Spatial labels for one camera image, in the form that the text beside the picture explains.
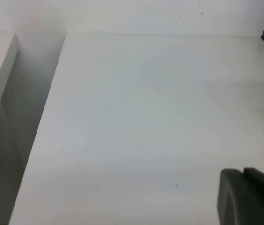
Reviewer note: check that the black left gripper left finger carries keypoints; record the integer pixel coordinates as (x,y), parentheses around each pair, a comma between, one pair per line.
(232,201)

